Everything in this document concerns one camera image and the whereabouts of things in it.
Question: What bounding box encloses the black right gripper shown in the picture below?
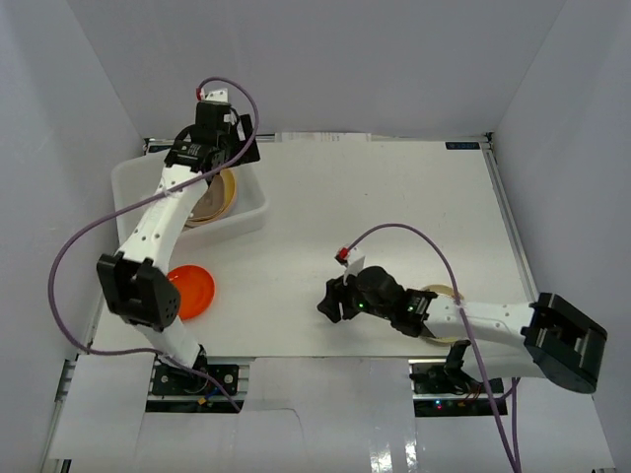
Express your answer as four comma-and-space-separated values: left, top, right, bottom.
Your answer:
316, 265, 393, 324

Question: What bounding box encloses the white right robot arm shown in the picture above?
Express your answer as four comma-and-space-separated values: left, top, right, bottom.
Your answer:
316, 266, 607, 394

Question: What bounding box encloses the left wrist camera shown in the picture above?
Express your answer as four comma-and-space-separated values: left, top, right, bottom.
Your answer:
195, 87, 230, 103

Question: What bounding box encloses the yellow round plate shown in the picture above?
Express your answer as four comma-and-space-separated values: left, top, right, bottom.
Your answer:
184, 169, 238, 229

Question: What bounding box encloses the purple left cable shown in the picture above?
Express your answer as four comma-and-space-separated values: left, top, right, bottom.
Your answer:
47, 76, 261, 413

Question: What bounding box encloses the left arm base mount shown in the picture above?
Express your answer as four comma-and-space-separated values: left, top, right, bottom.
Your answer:
145, 363, 244, 414

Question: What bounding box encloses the orange round plate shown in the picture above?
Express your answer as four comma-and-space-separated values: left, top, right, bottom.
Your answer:
168, 265, 216, 321

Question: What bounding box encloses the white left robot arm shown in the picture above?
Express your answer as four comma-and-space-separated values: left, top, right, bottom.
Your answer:
97, 100, 260, 393

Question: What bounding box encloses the brown square plate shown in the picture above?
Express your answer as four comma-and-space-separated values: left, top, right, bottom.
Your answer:
188, 176, 231, 225

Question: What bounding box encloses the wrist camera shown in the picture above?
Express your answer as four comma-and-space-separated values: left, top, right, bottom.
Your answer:
335, 247, 366, 284
195, 87, 230, 103

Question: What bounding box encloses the paper sheet at back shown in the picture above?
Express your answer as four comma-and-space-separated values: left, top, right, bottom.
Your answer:
275, 132, 372, 143

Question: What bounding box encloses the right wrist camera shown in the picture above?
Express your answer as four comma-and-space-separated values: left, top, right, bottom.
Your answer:
335, 247, 366, 284

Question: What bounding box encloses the beige floral round plate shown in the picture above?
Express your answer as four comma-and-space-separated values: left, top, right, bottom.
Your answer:
421, 284, 458, 346

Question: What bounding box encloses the white plastic bin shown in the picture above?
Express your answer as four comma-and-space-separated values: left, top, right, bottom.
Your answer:
111, 151, 268, 250

